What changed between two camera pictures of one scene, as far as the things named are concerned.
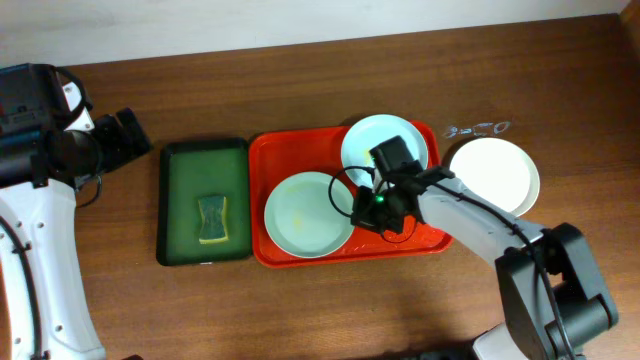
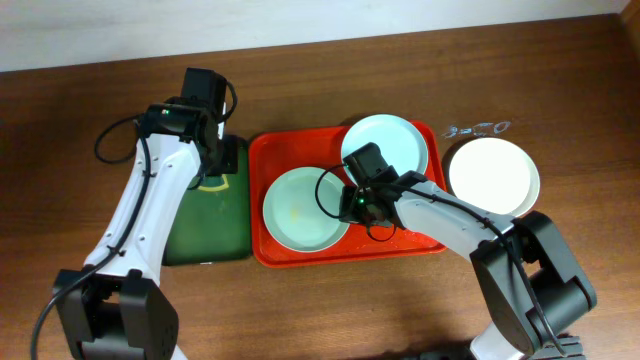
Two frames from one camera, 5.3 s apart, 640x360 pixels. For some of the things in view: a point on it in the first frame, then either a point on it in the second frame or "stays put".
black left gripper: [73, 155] -> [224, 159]
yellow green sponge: [213, 227] -> [214, 183]
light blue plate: [371, 132] stays put
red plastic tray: [273, 156] stays put
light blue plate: [309, 214] stays put
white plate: [499, 172] stays put
